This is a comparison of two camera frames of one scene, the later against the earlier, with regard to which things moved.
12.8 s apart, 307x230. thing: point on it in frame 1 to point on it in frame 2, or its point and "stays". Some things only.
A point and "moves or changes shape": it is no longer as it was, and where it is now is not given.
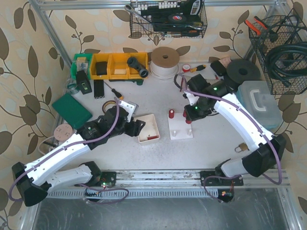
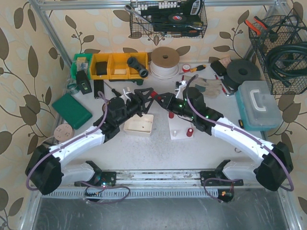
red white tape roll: x=186 y=67 stays
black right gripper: x=190 y=115 to x=168 y=101
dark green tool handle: x=218 y=68 stays
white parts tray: x=149 y=131 moves or changes shape
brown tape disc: x=63 y=132 stays
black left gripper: x=131 y=127 to x=138 y=103
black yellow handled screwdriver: x=117 y=94 stays
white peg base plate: x=178 y=128 stays
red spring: x=152 y=137 to x=153 y=94
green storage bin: x=81 y=62 stays
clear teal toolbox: x=256 y=95 stays
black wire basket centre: x=168 y=18 stays
